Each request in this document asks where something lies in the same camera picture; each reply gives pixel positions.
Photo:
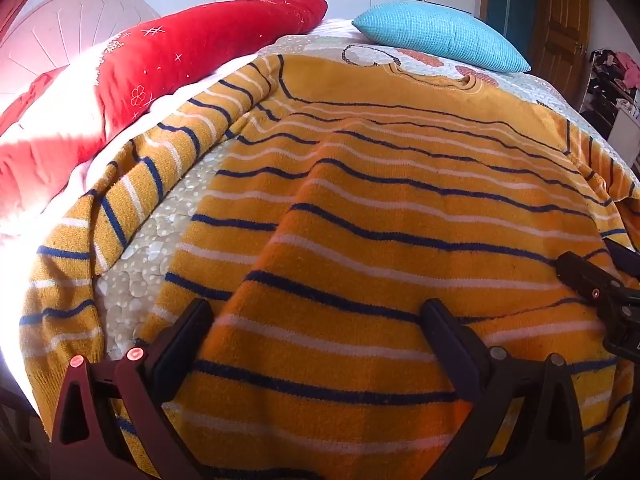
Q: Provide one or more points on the blue textured pillow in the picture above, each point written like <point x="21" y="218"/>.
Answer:
<point x="440" y="35"/>

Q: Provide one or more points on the pink round headboard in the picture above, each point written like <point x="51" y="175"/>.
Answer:
<point x="65" y="25"/>

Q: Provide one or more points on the white shelf unit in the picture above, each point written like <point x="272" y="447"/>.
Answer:
<point x="607" y="105"/>

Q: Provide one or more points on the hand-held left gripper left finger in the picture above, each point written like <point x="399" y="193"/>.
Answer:
<point x="186" y="342"/>

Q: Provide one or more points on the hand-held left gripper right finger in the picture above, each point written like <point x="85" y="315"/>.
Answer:
<point x="446" y="337"/>

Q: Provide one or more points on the heart print quilted bedspread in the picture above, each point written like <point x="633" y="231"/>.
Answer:
<point x="165" y="230"/>

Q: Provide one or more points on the wooden door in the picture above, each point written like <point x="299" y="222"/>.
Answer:
<point x="560" y="10"/>

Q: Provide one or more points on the red patterned blanket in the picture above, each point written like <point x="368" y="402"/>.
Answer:
<point x="150" y="70"/>

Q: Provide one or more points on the white bed sheet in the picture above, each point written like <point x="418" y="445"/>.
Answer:
<point x="95" y="155"/>

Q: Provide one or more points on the pink cloth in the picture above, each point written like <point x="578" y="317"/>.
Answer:
<point x="631" y="67"/>

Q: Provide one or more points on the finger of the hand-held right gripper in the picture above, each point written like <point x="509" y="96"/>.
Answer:
<point x="587" y="275"/>
<point x="622" y="259"/>

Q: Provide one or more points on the orange striped knit sweater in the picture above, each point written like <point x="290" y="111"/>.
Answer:
<point x="375" y="240"/>

